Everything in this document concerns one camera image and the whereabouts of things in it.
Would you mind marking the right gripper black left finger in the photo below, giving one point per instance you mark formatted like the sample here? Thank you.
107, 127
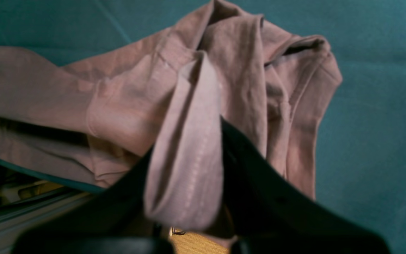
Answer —
111, 223

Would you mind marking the blue table cloth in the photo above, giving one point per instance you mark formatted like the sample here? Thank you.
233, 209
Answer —
361, 147

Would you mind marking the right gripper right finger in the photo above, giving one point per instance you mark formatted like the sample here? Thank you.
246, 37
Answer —
269, 216

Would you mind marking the pink T-shirt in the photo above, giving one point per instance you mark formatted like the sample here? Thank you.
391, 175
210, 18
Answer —
92, 120

